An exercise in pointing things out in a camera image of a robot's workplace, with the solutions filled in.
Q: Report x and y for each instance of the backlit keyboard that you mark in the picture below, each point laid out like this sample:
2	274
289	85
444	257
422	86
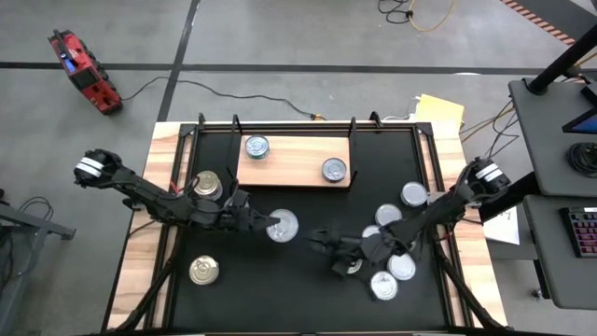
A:
580	233

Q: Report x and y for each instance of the white paper sheet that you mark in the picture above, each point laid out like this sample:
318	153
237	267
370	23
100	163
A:
503	228

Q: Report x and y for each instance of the light blue tuna can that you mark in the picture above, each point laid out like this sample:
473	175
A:
285	229

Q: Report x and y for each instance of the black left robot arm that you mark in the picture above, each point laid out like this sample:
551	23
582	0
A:
140	189

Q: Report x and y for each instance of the yellow paper pad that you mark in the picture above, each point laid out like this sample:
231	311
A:
440	112

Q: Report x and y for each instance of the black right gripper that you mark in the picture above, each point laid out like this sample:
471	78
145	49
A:
368	252

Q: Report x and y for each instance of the grey side desk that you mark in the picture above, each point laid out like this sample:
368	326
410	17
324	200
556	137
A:
541	140
545	261

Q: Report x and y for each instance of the black diagonal stand pole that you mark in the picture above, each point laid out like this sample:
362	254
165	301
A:
508	198
564	58

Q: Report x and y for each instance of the grey metal stand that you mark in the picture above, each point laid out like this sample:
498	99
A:
28	223

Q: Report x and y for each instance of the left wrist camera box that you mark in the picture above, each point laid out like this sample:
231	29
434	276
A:
240	198

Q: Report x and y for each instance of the blue screen tablet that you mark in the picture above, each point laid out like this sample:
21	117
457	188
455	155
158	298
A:
585	123

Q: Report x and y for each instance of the wooden shelf with black frame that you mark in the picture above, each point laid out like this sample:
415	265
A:
294	161

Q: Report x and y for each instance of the black aluminium rig frame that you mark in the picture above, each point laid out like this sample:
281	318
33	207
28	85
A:
396	127

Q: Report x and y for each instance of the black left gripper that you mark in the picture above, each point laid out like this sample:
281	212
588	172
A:
235	220

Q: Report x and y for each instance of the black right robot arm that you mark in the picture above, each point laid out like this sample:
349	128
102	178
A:
443	205

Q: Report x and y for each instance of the orange striped floor strip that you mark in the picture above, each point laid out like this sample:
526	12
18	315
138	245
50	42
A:
536	19

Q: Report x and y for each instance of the teal tuna can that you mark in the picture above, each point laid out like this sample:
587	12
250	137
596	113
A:
257	147

